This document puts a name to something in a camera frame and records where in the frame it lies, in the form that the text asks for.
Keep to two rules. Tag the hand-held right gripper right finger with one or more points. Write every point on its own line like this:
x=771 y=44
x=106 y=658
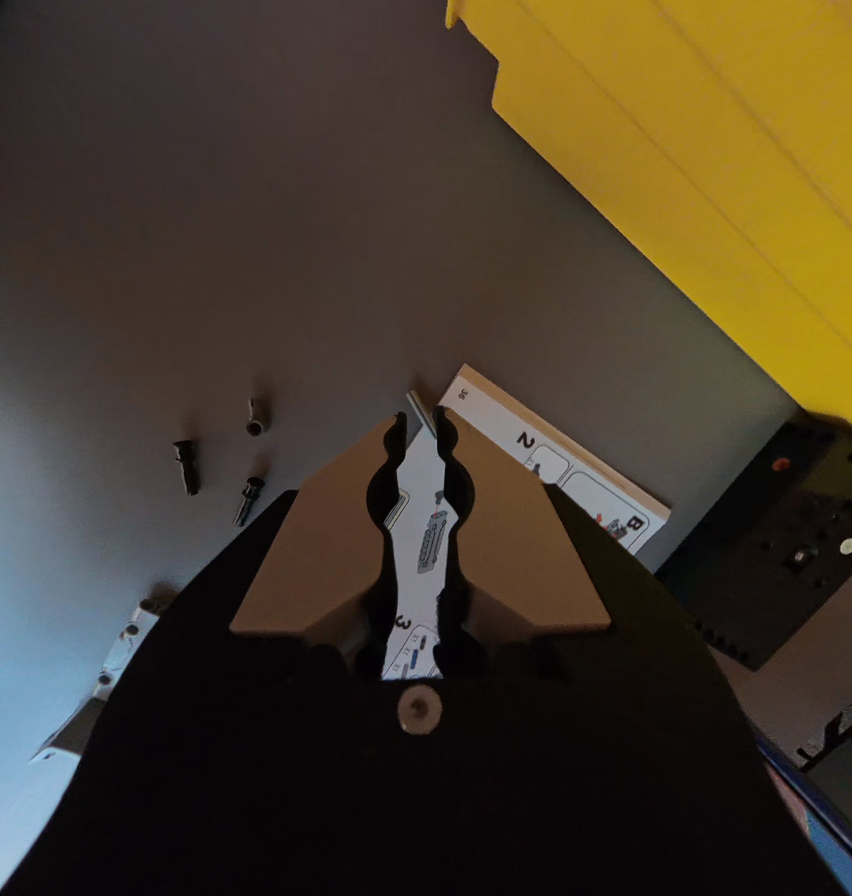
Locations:
x=524 y=560

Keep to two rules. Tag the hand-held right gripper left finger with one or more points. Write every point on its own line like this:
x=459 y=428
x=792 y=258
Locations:
x=314 y=560

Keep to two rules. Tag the small grey connector brick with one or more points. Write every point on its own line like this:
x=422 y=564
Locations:
x=256 y=416

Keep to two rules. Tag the black long pin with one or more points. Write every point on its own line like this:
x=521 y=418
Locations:
x=247 y=500
x=186 y=467

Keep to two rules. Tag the light grey axle brick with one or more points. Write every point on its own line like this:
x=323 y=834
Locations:
x=415 y=407

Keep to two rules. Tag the black battery box brick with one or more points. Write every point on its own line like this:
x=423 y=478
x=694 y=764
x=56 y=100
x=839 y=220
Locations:
x=762 y=546

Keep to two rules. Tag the yellow plastic bin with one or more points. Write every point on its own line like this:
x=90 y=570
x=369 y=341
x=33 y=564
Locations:
x=713 y=175

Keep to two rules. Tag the grey desk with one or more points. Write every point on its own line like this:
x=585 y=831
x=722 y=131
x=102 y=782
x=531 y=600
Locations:
x=258 y=210

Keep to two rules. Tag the white instruction booklet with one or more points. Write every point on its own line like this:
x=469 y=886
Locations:
x=496 y=420

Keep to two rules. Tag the blue robot kit box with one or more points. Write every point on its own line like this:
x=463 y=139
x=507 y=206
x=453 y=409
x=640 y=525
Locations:
x=832 y=826

